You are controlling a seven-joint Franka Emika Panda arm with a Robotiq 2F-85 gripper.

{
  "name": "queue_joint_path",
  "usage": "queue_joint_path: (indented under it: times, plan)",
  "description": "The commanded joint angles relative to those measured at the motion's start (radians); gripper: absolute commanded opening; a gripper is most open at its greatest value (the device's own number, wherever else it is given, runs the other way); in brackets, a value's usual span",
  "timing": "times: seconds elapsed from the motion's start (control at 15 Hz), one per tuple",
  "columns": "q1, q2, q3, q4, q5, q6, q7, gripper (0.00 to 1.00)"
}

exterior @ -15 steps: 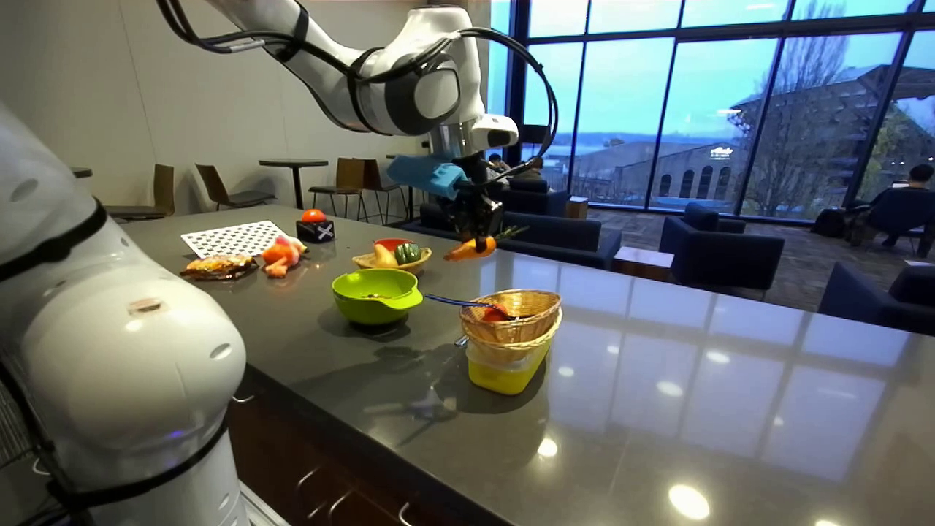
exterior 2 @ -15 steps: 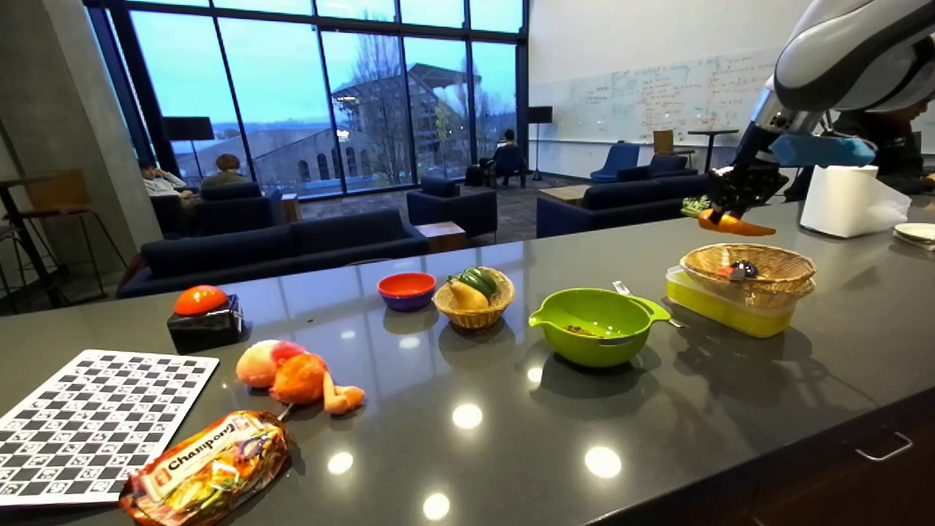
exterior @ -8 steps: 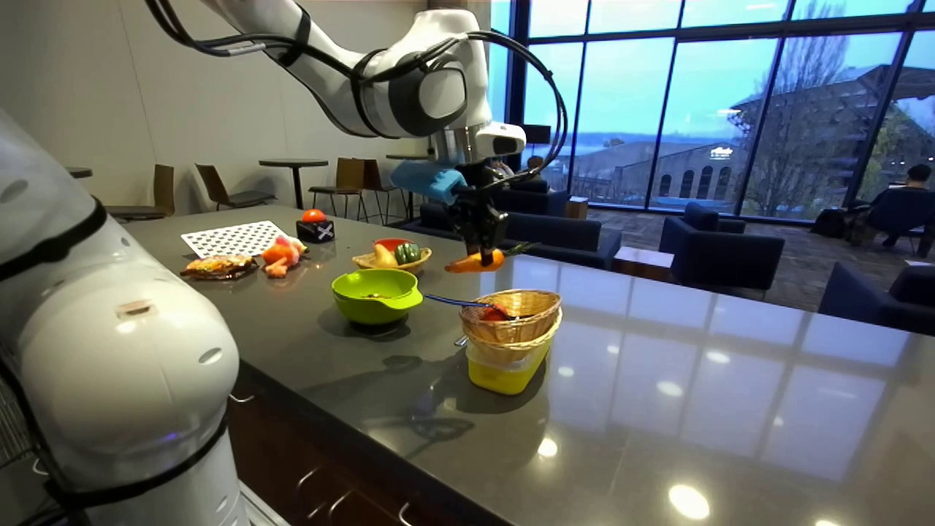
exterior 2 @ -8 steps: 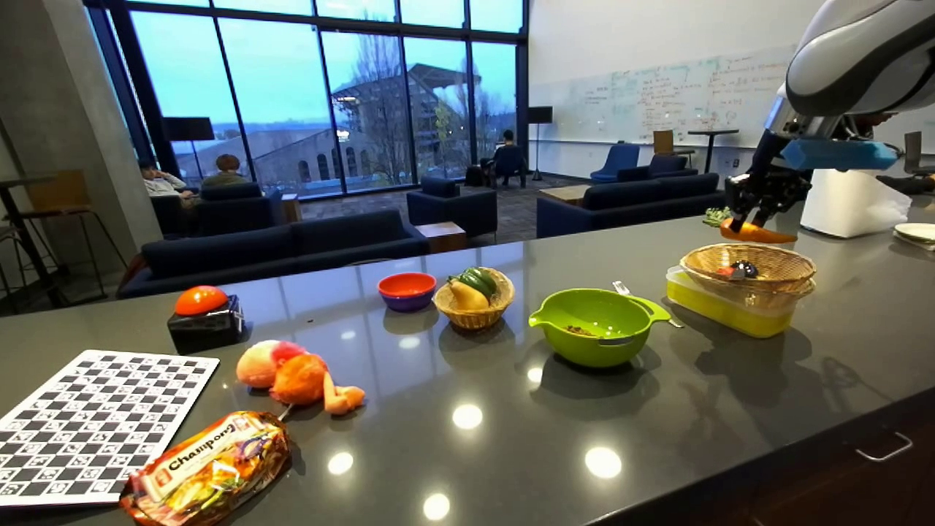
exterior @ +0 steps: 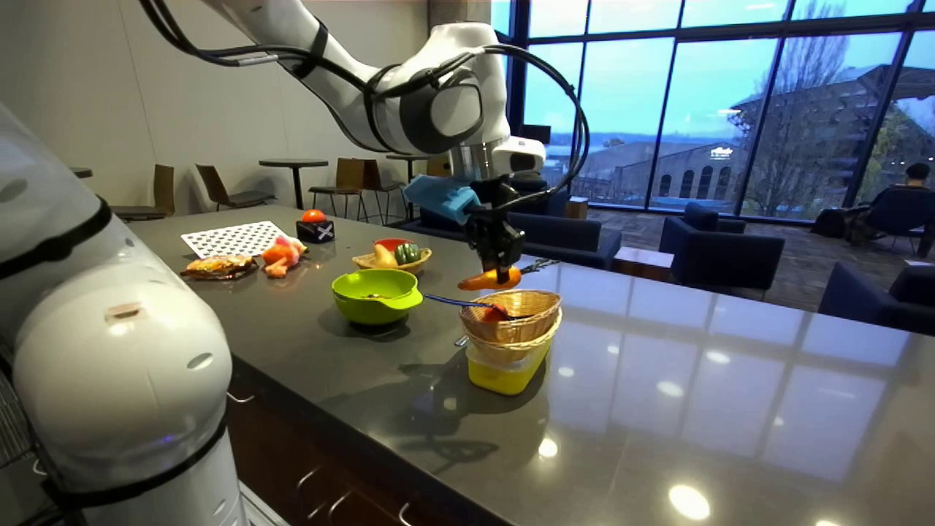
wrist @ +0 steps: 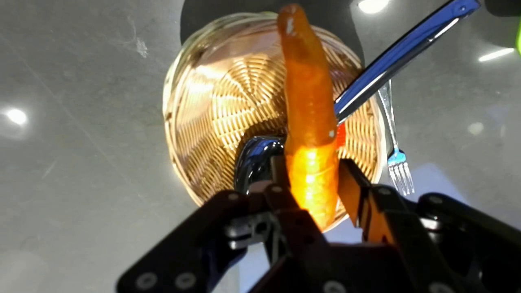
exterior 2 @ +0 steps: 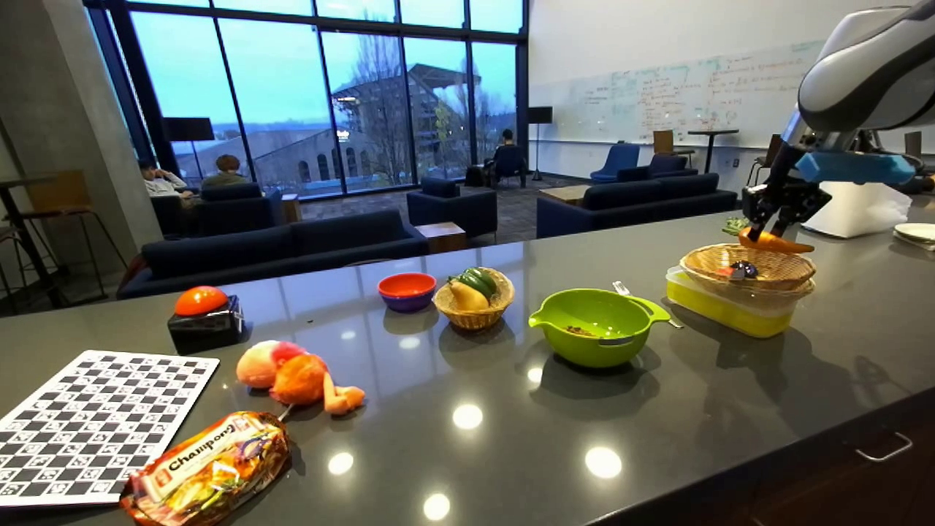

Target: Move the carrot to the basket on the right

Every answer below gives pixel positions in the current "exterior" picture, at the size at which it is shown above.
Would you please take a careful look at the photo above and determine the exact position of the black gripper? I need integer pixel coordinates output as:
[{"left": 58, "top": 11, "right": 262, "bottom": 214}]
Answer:
[{"left": 465, "top": 176, "right": 525, "bottom": 274}]

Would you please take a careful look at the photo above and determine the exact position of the orange toy carrot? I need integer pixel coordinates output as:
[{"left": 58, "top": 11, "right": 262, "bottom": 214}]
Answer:
[{"left": 455, "top": 266, "right": 525, "bottom": 295}]

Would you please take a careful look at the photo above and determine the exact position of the small wicker basket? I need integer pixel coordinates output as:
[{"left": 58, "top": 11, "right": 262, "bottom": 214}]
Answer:
[{"left": 351, "top": 240, "right": 439, "bottom": 278}]

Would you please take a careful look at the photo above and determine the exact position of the blue plastic spoon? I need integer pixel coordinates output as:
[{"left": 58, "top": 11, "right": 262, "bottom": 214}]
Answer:
[{"left": 420, "top": 288, "right": 492, "bottom": 314}]

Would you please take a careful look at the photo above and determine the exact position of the long dark blue sofa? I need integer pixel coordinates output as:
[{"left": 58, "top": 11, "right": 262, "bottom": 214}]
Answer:
[{"left": 505, "top": 206, "right": 631, "bottom": 262}]

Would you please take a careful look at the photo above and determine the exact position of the yellow plastic container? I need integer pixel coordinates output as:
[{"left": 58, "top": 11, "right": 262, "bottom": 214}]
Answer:
[{"left": 462, "top": 310, "right": 566, "bottom": 396}]

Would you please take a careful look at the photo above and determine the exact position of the tan toy bread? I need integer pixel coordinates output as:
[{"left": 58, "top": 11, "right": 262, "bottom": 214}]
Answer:
[{"left": 369, "top": 240, "right": 403, "bottom": 272}]

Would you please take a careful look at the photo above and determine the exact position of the green plastic bowl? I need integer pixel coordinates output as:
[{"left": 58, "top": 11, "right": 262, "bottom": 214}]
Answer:
[{"left": 327, "top": 266, "right": 427, "bottom": 331}]

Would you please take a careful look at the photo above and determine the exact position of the low coffee table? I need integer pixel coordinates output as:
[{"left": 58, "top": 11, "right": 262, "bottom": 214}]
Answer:
[{"left": 610, "top": 241, "right": 677, "bottom": 281}]

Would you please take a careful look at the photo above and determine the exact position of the wooden chair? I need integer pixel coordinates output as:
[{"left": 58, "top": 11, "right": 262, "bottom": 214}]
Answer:
[
  {"left": 308, "top": 155, "right": 370, "bottom": 222},
  {"left": 110, "top": 161, "right": 179, "bottom": 224},
  {"left": 195, "top": 161, "right": 278, "bottom": 214}
]

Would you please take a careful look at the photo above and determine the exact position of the dark blue armchair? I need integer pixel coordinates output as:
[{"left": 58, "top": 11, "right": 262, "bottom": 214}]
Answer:
[{"left": 658, "top": 198, "right": 790, "bottom": 295}]

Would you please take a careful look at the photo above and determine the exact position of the orange plush toy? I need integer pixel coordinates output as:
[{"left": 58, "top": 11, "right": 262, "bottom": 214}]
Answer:
[{"left": 259, "top": 240, "right": 302, "bottom": 272}]

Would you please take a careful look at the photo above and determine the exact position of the round dark cafe table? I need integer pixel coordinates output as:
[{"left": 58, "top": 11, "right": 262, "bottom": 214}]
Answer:
[{"left": 257, "top": 155, "right": 334, "bottom": 214}]

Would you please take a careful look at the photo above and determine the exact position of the black white checkerboard sheet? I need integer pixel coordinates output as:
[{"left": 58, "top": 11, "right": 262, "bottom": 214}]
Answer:
[{"left": 179, "top": 218, "right": 294, "bottom": 262}]

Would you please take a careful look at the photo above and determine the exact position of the seated person by window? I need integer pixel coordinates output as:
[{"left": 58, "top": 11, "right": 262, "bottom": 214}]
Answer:
[{"left": 842, "top": 161, "right": 935, "bottom": 247}]

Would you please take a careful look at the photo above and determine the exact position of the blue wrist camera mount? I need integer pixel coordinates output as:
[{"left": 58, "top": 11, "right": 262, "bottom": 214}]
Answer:
[{"left": 400, "top": 171, "right": 484, "bottom": 231}]

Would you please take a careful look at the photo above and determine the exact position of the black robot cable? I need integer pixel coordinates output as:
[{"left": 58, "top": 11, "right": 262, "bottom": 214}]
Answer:
[{"left": 137, "top": 0, "right": 595, "bottom": 214}]

